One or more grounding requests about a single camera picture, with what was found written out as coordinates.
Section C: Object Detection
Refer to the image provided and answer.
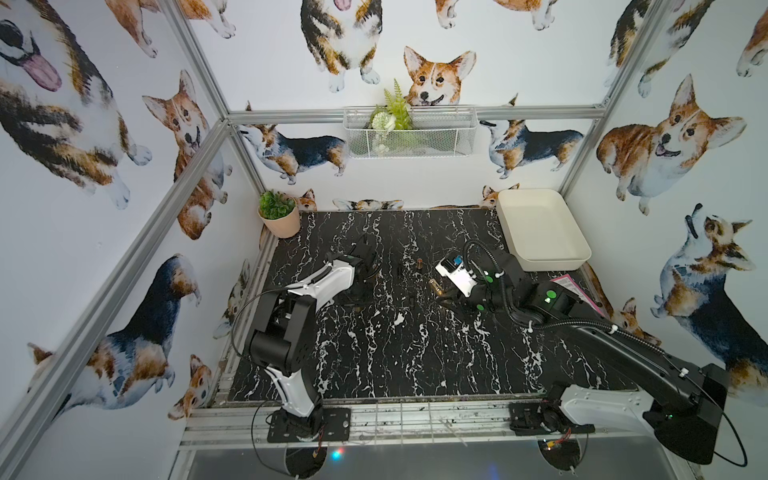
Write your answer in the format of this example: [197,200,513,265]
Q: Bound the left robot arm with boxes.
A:
[245,234,381,439]

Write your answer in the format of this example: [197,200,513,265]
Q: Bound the white wire wall basket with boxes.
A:
[343,106,479,159]

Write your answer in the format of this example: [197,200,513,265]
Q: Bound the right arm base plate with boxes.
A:
[508,401,596,436]

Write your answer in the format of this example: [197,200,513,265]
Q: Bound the aluminium front rail frame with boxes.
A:
[178,395,649,451]

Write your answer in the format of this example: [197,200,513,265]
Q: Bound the artificial fern with white flower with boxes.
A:
[367,80,415,156]

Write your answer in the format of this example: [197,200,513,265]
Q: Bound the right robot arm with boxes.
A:
[434,241,727,465]

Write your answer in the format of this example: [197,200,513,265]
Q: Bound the pink paper card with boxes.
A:
[552,274,605,317]

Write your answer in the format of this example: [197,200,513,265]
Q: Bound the small potted green plant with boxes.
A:
[258,190,300,239]

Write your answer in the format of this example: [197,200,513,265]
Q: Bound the cream plastic tray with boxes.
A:
[496,189,592,272]

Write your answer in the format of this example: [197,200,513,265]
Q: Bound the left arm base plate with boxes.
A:
[267,406,352,443]

